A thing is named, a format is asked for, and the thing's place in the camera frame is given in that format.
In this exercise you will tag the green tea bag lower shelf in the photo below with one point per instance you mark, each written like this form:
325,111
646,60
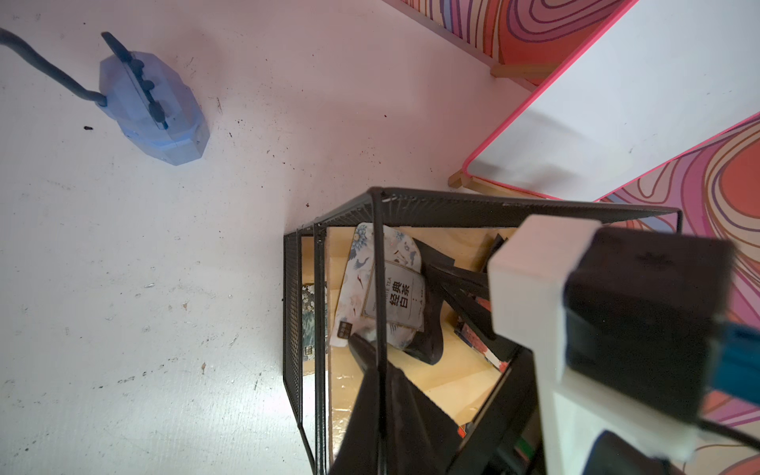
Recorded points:
308,322

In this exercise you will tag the white board pink frame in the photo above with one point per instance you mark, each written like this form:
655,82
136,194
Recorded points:
659,79

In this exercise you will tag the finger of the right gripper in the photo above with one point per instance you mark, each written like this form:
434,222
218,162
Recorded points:
394,427
491,446

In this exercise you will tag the black wire two-tier shelf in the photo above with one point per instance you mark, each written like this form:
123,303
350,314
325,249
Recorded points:
466,227

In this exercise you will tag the red tea bag shelf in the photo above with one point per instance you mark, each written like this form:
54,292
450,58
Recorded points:
469,337

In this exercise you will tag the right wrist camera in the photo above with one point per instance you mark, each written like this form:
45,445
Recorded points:
628,333

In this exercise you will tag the white patterned tea bag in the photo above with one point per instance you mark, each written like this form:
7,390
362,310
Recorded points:
413,311

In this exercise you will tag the blue brush holder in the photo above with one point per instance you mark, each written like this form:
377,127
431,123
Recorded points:
152,105

